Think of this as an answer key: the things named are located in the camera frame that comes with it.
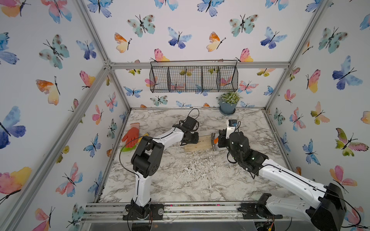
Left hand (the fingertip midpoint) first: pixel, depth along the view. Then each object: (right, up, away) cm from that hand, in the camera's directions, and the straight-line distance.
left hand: (198, 139), depth 96 cm
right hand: (+12, +8, -20) cm, 25 cm away
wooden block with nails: (+4, -3, -2) cm, 5 cm away
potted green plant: (+22, +25, +12) cm, 36 cm away
